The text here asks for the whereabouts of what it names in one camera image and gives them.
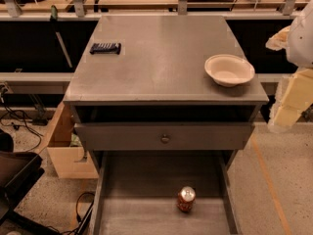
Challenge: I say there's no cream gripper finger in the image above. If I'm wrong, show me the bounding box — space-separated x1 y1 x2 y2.
268 68 313 133
265 26 290 51

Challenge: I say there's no red coke can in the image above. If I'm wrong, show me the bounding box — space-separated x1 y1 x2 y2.
177 186 196 212

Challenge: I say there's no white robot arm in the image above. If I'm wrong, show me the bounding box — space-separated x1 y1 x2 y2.
265 0 313 133

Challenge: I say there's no grey metal drawer cabinet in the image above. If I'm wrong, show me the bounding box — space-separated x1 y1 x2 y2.
64 16 268 164

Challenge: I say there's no round drawer knob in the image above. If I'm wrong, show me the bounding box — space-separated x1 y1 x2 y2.
160 134 170 144

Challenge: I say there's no open grey middle drawer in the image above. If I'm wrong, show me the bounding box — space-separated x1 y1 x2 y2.
89 151 242 235

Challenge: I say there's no grey top drawer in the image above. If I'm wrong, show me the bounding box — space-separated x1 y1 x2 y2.
74 122 254 151

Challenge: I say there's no white paper bowl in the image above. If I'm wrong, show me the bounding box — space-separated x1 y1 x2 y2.
204 54 255 87

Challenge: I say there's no cardboard box on floor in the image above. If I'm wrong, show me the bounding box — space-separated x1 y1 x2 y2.
45 103 98 179

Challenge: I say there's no black chair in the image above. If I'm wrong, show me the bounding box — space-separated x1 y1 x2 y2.
0 130 60 235

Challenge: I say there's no black floor cable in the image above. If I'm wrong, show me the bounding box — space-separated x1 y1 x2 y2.
45 191 96 235

